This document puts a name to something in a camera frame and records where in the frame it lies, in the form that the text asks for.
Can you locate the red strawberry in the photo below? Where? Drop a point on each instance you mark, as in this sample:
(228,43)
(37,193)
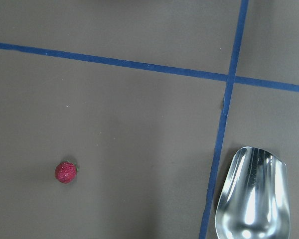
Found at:
(66,171)

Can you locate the silver metal scoop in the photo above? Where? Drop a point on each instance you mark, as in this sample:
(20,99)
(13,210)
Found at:
(254,201)

